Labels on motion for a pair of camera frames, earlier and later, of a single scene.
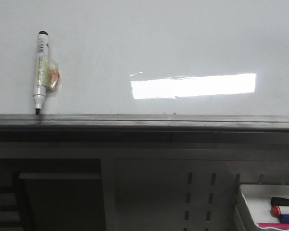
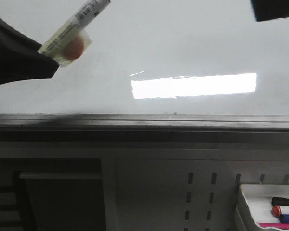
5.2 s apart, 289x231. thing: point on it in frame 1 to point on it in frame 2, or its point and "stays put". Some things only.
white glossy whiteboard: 148,57 stays put
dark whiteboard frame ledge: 143,128 stays put
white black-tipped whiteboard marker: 47,72 to 71,43
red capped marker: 277,211 stays put
